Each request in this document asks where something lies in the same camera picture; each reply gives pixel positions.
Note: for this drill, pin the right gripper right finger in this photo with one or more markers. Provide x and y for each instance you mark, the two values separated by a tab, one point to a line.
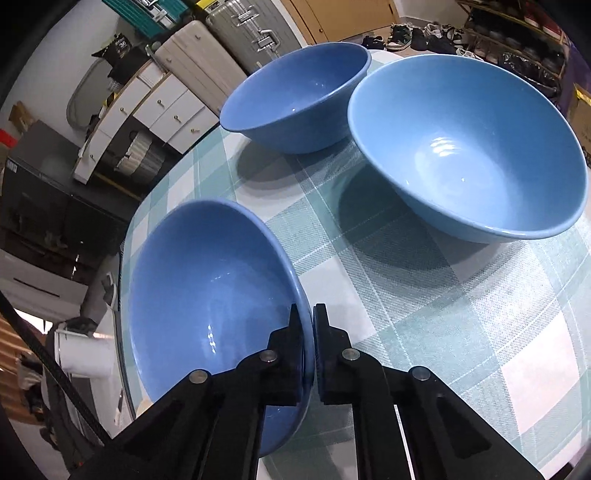
399	430

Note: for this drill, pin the white drawer desk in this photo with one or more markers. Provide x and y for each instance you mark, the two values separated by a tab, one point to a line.
164	106

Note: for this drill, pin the white cylindrical appliance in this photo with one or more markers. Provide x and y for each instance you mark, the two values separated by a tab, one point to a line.
84	356

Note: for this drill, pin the shoe rack with shoes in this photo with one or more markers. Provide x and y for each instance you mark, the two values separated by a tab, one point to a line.
519	37

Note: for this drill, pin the beige suitcase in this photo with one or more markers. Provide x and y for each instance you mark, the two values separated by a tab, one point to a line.
199	61

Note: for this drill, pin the woven laundry basket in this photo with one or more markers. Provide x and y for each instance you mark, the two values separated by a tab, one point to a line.
143	159

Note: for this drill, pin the teal suitcase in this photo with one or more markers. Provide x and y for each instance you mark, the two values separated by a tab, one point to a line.
149	17

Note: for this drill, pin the silver suitcase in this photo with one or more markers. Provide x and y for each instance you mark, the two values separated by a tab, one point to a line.
254	32

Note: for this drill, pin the black refrigerator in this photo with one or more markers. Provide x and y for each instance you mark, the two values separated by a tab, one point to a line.
52	221

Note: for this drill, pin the blue bowl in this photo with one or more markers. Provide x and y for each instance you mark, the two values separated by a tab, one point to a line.
471	148
297	104
210	284

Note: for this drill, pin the teal checked tablecloth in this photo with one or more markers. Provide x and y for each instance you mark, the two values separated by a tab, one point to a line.
505	325

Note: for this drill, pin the cardboard box on floor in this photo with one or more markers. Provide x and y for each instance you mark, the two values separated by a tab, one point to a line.
579	116

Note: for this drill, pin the wooden door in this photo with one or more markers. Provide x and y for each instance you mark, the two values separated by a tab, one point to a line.
322	21

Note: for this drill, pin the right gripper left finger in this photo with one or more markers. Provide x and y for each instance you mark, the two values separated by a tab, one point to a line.
217	419

